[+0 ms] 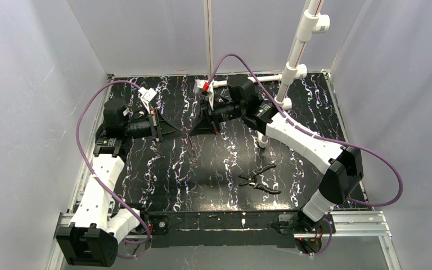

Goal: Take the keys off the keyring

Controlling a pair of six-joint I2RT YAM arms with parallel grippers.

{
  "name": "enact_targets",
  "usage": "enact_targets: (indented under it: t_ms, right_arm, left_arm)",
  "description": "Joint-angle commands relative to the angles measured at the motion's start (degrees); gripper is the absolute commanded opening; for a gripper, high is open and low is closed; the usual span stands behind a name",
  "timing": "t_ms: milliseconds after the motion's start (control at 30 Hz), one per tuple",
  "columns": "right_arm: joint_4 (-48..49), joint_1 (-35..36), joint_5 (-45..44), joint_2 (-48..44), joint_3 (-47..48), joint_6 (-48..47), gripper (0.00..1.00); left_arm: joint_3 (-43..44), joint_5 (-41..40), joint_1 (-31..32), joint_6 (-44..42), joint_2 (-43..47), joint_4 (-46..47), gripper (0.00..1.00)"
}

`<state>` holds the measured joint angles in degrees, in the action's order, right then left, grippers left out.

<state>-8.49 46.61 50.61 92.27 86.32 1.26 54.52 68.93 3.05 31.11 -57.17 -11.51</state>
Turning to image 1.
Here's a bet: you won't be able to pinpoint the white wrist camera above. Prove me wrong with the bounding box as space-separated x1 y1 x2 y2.
193 79 214 110
138 87 157 114

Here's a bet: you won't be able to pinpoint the aluminium rail frame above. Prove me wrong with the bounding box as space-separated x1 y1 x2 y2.
46 74 402 270

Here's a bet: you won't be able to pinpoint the black handled pliers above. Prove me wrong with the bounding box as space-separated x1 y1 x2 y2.
237 164 281 195

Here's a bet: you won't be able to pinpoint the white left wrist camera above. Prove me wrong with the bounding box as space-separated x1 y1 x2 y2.
138 87 157 114

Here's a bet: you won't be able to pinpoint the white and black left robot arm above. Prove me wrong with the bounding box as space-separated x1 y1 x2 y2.
56 98 185 267

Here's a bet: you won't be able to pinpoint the white PVC pipe frame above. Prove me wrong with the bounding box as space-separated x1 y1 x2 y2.
203 0 331 149

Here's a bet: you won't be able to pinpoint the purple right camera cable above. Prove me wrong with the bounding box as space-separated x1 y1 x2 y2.
205 53 404 257

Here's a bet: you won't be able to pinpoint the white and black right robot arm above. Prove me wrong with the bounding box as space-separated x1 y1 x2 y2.
190 74 364 225

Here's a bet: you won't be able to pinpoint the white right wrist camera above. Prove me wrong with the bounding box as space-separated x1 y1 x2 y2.
193 79 214 110

